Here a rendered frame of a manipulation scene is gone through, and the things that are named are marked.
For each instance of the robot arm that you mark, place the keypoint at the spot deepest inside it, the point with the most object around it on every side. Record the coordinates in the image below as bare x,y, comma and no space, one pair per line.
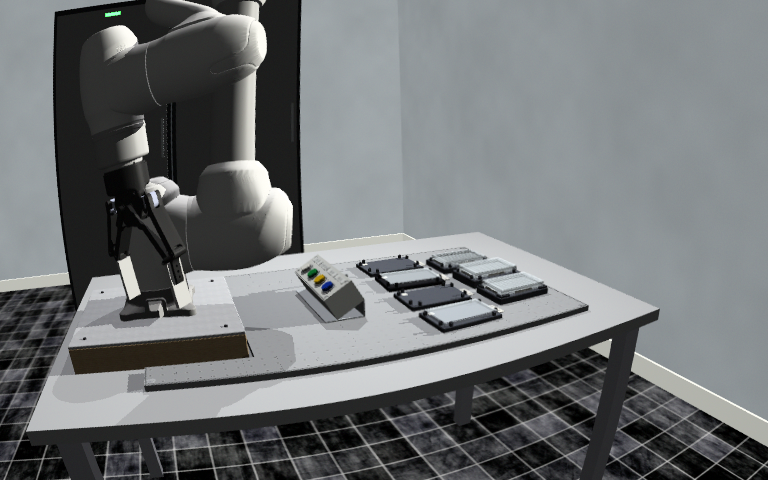
236,220

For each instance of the white button panel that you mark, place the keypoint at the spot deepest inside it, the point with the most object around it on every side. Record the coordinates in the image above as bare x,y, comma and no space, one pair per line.
339,294

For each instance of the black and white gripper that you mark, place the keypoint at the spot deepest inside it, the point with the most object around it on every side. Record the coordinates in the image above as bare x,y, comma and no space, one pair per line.
130,182

